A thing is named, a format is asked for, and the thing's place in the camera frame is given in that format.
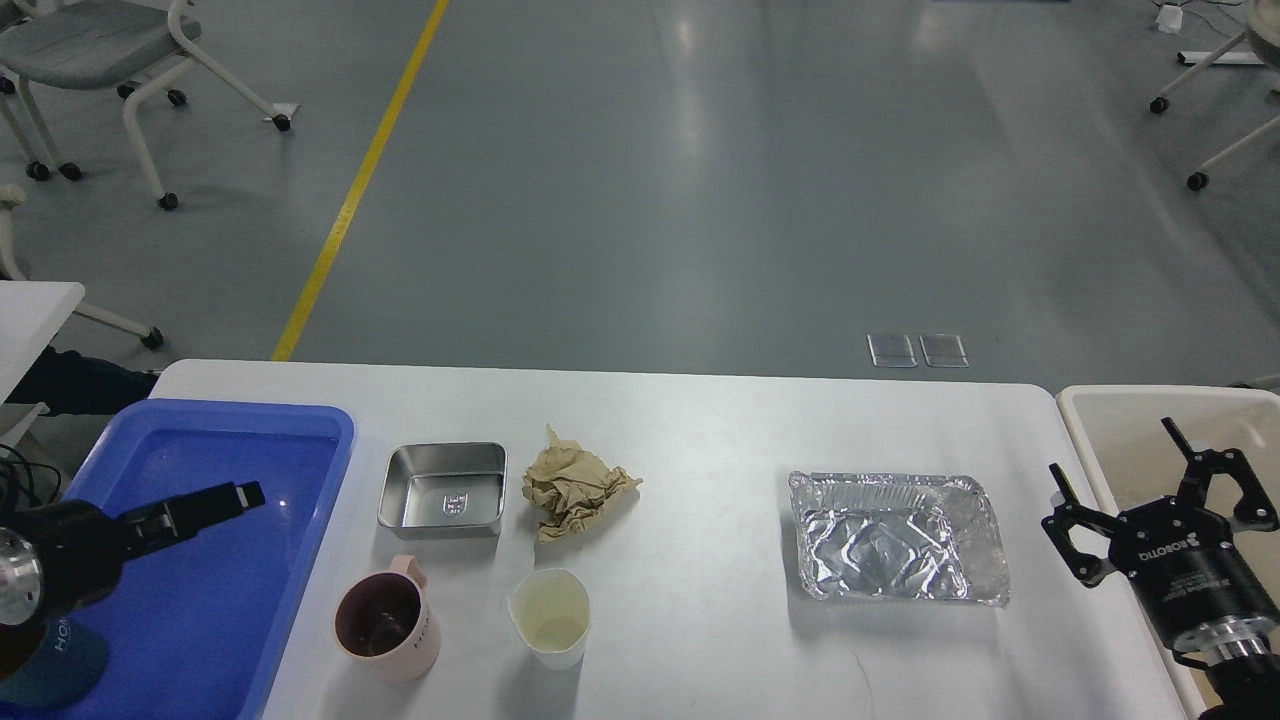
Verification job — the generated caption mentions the left floor socket plate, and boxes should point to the left floor socket plate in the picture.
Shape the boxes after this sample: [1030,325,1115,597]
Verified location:
[867,333,918,369]

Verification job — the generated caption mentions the right floor socket plate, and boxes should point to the right floor socket plate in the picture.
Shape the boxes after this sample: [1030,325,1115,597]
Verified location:
[918,333,970,369]

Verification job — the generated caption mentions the crumpled brown paper napkin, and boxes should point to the crumpled brown paper napkin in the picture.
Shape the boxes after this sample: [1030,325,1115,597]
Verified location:
[521,425,644,544]

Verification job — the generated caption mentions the black cables at left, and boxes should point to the black cables at left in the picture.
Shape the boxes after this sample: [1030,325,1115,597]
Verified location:
[0,443,63,530]

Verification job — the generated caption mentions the beige plastic bin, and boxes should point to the beige plastic bin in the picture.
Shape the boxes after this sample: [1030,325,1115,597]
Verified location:
[1057,386,1277,719]

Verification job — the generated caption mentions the dark teal HOME mug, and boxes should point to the dark teal HOME mug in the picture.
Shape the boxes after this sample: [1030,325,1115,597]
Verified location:
[1,618,109,711]

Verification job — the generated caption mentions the white paper cup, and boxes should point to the white paper cup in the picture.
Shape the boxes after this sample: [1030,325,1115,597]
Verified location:
[507,568,593,671]

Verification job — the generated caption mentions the square stainless steel dish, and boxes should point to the square stainless steel dish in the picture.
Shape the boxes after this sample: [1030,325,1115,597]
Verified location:
[378,442,506,541]

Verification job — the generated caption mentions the white chair legs right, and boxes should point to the white chair legs right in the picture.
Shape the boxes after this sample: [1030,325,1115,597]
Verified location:
[1149,0,1280,192]

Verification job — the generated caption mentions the grey office chair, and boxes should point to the grey office chair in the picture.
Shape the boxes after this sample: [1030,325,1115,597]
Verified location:
[1,1,292,211]

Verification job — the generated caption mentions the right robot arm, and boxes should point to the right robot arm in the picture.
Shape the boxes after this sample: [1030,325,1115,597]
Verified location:
[1041,416,1279,719]

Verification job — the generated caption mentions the blue plastic tray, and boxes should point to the blue plastic tray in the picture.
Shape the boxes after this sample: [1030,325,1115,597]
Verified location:
[44,398,355,719]

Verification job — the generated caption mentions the person in dark jeans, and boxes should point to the person in dark jeans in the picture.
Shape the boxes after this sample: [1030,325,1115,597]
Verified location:
[5,345,159,416]

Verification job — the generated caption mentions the pink HOME mug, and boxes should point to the pink HOME mug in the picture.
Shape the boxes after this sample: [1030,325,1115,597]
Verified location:
[333,553,442,683]

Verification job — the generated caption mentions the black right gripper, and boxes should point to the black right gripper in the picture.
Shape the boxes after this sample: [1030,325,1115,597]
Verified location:
[1041,416,1280,656]

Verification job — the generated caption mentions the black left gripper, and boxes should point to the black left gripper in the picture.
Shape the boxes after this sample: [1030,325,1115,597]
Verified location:
[1,480,265,628]

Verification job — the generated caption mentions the white side table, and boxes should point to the white side table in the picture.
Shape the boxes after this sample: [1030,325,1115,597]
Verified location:
[1,281,84,400]

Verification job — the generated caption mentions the aluminium foil tray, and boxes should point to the aluminium foil tray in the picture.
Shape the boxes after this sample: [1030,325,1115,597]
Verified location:
[787,471,1012,609]

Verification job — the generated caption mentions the floor socket plate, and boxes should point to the floor socket plate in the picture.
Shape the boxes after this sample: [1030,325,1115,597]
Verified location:
[918,333,970,369]
[867,333,918,369]

